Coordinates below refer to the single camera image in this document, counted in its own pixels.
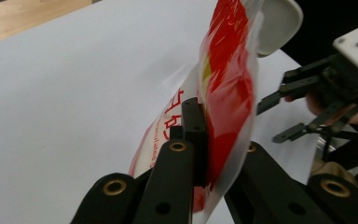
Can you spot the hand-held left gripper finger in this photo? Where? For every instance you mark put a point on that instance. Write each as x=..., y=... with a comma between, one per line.
x=194, y=121

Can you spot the red and white sugar bag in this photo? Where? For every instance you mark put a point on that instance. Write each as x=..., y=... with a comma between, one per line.
x=230, y=77

